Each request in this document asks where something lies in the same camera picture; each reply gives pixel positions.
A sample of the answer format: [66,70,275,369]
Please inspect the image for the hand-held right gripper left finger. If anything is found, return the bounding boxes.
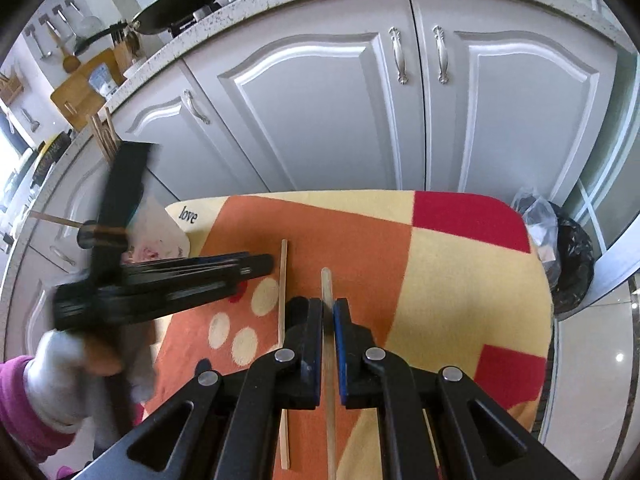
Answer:
[77,296,325,480]

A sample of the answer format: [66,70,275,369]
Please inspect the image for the orange and yellow printed blanket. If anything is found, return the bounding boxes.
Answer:
[150,190,554,480]

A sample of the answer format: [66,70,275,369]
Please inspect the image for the pale wooden chopstick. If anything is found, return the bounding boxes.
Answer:
[102,106,122,153]
[29,211,85,227]
[320,267,339,480]
[89,114,115,163]
[277,239,292,470]

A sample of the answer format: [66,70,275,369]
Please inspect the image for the white floral utensil holder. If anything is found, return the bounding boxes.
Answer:
[125,195,192,265]

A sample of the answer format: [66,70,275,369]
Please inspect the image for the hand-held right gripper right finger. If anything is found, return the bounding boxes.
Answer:
[332,297,583,480]

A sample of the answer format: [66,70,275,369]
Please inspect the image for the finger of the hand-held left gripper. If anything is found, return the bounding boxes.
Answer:
[150,280,251,312]
[125,252,275,283]

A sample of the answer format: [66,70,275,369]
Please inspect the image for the clear plastic bag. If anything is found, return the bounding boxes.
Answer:
[510,186,558,266]

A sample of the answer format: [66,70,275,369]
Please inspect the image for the wooden cutting board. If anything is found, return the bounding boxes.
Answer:
[50,47,125,132]

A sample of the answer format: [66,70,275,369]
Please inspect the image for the silver cabinet handle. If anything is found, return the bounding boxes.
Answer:
[432,25,449,84]
[388,26,408,84]
[182,89,212,126]

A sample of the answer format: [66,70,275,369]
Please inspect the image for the black trash bag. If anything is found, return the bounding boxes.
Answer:
[542,201,597,317]

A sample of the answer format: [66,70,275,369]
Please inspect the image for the person's left forearm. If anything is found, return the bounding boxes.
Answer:
[0,355,76,463]

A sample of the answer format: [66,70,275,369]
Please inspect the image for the person's left hand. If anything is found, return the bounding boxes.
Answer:
[24,329,158,435]

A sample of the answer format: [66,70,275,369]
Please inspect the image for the wooden spatula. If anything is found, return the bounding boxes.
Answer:
[46,27,82,74]

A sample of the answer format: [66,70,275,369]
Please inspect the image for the metal hanging utensil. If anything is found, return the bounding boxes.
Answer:
[24,25,52,59]

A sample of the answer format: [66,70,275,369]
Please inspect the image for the black wok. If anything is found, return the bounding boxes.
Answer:
[74,0,224,57]

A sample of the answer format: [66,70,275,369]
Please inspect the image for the white cabinet door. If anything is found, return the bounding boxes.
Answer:
[182,0,426,196]
[107,60,263,207]
[407,0,622,202]

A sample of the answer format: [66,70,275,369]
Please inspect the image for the wooden knife block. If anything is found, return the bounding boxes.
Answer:
[111,27,145,75]

